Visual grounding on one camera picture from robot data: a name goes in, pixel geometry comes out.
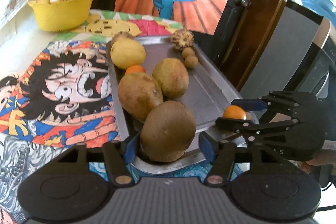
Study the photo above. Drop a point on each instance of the brown longan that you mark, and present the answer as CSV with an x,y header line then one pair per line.
x,y
188,52
190,61

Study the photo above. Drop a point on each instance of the metal tray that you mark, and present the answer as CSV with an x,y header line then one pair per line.
x,y
204,98

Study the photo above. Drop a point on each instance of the yellow-brown pear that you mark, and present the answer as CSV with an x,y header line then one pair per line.
x,y
137,96

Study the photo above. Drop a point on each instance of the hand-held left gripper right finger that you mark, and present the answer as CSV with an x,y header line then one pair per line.
x,y
206,146

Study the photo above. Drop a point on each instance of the round brown spotted fruit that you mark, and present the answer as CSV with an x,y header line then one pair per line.
x,y
122,36

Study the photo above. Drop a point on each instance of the brown wooden door frame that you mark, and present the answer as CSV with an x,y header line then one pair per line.
x,y
262,29

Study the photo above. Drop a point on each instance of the small yellow fruit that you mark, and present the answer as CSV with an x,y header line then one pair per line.
x,y
43,0

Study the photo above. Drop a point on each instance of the yellow lemon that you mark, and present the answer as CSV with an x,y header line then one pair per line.
x,y
127,54

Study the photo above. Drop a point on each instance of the colourful cartoon drawing mat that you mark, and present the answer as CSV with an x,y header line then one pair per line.
x,y
65,108

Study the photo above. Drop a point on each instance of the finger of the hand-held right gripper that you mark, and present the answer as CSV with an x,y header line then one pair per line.
x,y
236,124
249,104

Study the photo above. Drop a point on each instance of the person's right hand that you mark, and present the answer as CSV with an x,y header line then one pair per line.
x,y
309,165

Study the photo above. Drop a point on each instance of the brown kiwi with sticker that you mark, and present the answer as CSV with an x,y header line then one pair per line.
x,y
168,132

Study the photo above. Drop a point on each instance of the yellow bear drawing sheet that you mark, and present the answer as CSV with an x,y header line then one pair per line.
x,y
115,26

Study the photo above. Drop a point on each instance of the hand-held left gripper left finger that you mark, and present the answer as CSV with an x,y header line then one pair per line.
x,y
131,146

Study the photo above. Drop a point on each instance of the yellow plastic bowl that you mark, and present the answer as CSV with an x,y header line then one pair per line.
x,y
60,14

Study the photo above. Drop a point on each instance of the small orange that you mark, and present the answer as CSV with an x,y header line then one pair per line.
x,y
233,111
135,70

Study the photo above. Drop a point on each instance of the large striped melon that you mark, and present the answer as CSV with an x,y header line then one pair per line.
x,y
182,37

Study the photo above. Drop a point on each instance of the metal door knob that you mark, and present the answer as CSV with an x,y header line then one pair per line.
x,y
242,1

